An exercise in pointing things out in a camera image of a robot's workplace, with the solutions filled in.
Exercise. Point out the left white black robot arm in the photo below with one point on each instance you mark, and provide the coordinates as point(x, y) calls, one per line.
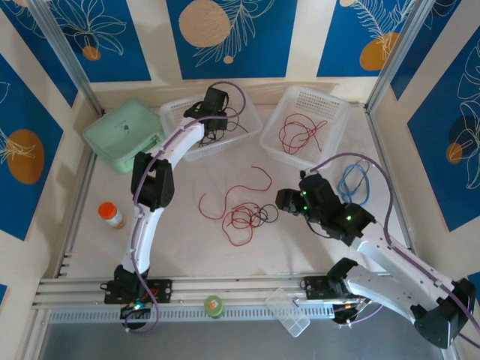
point(144, 240)

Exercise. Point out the wide white perforated basket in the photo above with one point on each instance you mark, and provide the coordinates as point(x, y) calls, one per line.
point(243, 112)

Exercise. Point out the mint green zip case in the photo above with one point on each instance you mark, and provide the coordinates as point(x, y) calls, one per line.
point(120, 127)

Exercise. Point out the narrow white perforated basket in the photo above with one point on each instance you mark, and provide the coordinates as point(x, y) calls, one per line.
point(330, 112)

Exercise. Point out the clear plastic compartment box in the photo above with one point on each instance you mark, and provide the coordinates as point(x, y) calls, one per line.
point(288, 315)

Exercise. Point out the orange lidded bottle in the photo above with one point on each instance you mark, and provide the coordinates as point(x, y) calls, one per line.
point(110, 214)

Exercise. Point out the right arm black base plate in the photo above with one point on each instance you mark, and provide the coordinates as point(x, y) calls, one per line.
point(313, 287)

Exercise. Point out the aluminium side rail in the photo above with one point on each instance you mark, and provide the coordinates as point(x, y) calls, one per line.
point(397, 180)
point(84, 187)

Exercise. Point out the aluminium front rail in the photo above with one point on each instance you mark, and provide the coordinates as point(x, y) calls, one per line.
point(240, 288)

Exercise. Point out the aluminium frame post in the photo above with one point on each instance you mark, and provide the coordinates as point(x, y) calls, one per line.
point(63, 48)
point(400, 48)

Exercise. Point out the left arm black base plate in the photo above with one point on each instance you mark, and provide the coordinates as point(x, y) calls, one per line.
point(165, 290)

